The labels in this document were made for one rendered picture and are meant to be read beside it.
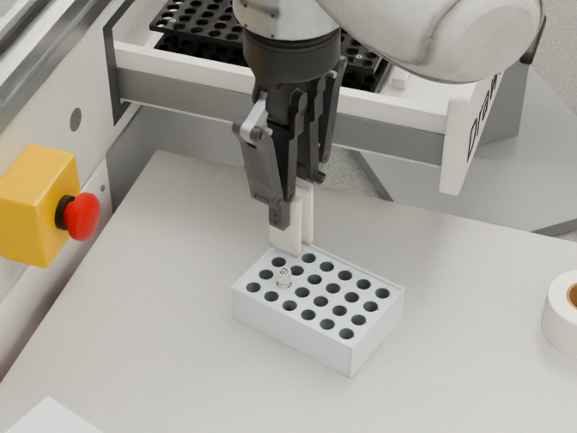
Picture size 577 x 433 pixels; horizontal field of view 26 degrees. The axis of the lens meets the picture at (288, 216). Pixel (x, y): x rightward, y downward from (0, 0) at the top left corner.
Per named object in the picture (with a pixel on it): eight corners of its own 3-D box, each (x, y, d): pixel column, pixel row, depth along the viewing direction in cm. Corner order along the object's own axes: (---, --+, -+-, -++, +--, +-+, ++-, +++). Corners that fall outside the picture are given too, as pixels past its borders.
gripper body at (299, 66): (283, -25, 99) (283, 71, 105) (218, 24, 93) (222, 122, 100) (363, 4, 95) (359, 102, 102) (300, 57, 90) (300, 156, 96)
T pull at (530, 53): (545, 25, 119) (548, 12, 118) (531, 68, 114) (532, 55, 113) (508, 18, 120) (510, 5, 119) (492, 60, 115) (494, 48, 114)
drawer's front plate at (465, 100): (519, 29, 133) (533, -64, 125) (457, 199, 112) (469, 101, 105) (503, 26, 133) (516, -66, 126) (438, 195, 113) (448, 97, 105)
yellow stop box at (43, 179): (93, 217, 107) (83, 153, 103) (55, 273, 102) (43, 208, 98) (39, 204, 109) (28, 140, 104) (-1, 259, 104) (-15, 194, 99)
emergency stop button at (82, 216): (107, 222, 105) (102, 186, 102) (86, 253, 102) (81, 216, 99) (75, 214, 105) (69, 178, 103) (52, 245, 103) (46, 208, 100)
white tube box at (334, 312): (402, 318, 109) (404, 288, 107) (350, 379, 104) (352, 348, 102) (286, 262, 115) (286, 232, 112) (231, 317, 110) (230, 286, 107)
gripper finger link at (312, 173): (274, 67, 99) (284, 57, 100) (281, 169, 107) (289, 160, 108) (314, 83, 98) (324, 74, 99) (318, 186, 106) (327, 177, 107)
